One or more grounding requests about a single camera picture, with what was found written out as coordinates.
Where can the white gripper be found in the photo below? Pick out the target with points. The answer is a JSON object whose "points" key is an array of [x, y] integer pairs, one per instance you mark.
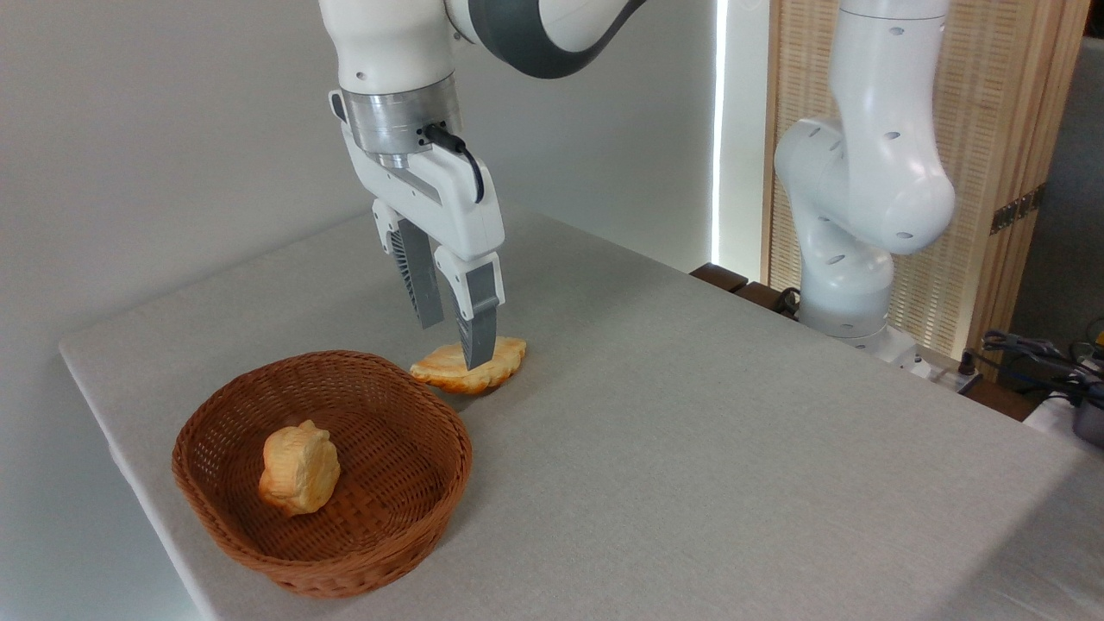
{"points": [[442, 201]]}

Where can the wooden slatted screen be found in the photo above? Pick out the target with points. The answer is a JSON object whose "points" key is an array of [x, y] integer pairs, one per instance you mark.
{"points": [[992, 103]]}

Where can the grey tablecloth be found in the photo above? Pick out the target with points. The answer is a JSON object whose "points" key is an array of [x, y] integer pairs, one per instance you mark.
{"points": [[690, 448]]}

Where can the dark wooden furniture edge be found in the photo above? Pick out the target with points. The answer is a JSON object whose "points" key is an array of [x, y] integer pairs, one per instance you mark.
{"points": [[720, 278]]}

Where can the brown wicker basket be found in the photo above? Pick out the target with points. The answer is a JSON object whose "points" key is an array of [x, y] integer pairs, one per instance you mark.
{"points": [[388, 517]]}

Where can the chunky golden bread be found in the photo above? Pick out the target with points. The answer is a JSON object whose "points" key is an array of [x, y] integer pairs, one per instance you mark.
{"points": [[297, 470]]}

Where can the metal screen hinge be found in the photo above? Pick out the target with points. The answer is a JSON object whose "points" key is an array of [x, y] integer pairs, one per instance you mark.
{"points": [[1018, 209]]}

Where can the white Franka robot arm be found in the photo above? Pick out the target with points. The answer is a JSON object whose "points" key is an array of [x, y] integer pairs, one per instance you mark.
{"points": [[862, 172]]}

